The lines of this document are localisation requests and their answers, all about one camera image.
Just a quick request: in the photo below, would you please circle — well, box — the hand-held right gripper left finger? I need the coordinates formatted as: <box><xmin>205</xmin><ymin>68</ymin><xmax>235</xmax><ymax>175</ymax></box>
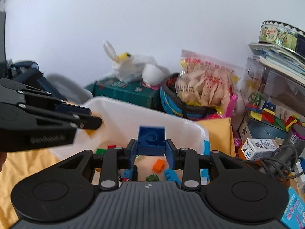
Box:
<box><xmin>55</xmin><ymin>139</ymin><xmax>138</xmax><ymax>191</ymax></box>

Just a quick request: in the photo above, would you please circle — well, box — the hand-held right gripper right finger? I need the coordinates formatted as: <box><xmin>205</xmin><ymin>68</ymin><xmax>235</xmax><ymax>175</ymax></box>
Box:
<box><xmin>165</xmin><ymin>139</ymin><xmax>246</xmax><ymax>192</ymax></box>

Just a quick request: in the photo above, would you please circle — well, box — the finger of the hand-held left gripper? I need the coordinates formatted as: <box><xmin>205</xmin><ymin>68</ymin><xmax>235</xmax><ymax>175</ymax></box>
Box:
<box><xmin>17</xmin><ymin>89</ymin><xmax>92</xmax><ymax>116</ymax></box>
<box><xmin>24</xmin><ymin>105</ymin><xmax>103</xmax><ymax>130</ymax></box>

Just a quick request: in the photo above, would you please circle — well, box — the yellow building block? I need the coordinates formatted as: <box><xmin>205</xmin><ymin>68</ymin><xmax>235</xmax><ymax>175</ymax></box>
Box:
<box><xmin>85</xmin><ymin>111</ymin><xmax>103</xmax><ymax>138</ymax></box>

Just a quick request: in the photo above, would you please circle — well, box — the orange building block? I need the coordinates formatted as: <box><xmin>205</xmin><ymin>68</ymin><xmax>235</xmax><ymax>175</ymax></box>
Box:
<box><xmin>152</xmin><ymin>159</ymin><xmax>165</xmax><ymax>173</ymax></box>

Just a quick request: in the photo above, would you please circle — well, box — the dark blue building block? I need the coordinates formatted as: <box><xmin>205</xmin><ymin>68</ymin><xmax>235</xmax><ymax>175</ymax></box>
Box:
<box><xmin>137</xmin><ymin>125</ymin><xmax>166</xmax><ymax>156</ymax></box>

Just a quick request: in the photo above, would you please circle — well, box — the light blue studded block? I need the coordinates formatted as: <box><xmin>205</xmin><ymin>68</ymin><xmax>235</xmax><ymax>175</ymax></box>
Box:
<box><xmin>164</xmin><ymin>167</ymin><xmax>182</xmax><ymax>187</ymax></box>

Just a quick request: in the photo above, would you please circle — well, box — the white plastic bin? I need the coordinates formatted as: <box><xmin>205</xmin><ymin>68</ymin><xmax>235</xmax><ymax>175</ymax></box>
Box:
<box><xmin>49</xmin><ymin>96</ymin><xmax>210</xmax><ymax>185</ymax></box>

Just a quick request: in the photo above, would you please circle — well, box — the grey plastic basin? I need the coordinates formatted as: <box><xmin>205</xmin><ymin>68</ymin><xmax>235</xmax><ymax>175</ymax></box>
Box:
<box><xmin>45</xmin><ymin>73</ymin><xmax>94</xmax><ymax>103</ymax></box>

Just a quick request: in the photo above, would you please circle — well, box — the yellow cloth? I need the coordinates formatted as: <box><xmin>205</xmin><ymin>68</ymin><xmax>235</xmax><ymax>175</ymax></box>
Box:
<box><xmin>0</xmin><ymin>117</ymin><xmax>237</xmax><ymax>229</ymax></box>

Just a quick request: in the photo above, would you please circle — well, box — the teal box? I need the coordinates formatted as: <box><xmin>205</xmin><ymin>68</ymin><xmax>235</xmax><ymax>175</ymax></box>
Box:
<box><xmin>85</xmin><ymin>79</ymin><xmax>163</xmax><ymax>112</ymax></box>

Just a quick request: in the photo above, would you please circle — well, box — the blue striped basket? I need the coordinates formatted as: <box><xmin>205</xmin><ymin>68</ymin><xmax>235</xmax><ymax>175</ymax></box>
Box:
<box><xmin>159</xmin><ymin>73</ymin><xmax>222</xmax><ymax>120</ymax></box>

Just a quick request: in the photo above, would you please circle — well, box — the dark blue bag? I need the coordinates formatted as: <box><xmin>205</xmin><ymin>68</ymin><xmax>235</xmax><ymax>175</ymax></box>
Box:
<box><xmin>7</xmin><ymin>60</ymin><xmax>67</xmax><ymax>101</ymax></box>

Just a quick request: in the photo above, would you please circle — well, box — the white plastic bag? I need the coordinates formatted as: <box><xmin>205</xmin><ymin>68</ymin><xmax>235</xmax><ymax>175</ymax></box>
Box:
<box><xmin>102</xmin><ymin>40</ymin><xmax>158</xmax><ymax>82</ymax></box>

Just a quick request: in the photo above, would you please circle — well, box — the clear snack bag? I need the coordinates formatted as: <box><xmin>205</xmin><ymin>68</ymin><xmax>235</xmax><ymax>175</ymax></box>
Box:
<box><xmin>175</xmin><ymin>50</ymin><xmax>244</xmax><ymax>108</ymax></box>

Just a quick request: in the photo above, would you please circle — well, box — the small white carton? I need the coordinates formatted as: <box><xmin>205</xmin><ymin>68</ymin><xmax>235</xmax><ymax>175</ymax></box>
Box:
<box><xmin>241</xmin><ymin>138</ymin><xmax>284</xmax><ymax>162</ymax></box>

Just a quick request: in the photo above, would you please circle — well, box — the grey hair dryer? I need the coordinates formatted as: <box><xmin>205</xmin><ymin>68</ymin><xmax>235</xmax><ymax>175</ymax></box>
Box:
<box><xmin>259</xmin><ymin>123</ymin><xmax>305</xmax><ymax>180</ymax></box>

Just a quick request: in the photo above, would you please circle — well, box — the clear box of wooden blocks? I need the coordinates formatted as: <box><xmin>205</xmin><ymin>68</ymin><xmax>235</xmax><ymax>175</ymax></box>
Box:
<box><xmin>240</xmin><ymin>57</ymin><xmax>305</xmax><ymax>137</ymax></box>

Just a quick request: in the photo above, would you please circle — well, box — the light blue printed box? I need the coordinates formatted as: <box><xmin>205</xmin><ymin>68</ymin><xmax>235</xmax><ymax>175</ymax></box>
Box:
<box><xmin>280</xmin><ymin>187</ymin><xmax>305</xmax><ymax>229</ymax></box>

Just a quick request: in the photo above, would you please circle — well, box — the stack of books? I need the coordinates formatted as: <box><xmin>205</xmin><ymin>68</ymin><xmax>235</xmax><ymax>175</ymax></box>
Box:
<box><xmin>248</xmin><ymin>42</ymin><xmax>305</xmax><ymax>87</ymax></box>

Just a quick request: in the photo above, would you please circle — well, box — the round decorated tin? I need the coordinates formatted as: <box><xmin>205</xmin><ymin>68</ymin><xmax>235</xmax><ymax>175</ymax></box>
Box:
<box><xmin>258</xmin><ymin>20</ymin><xmax>305</xmax><ymax>58</ymax></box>

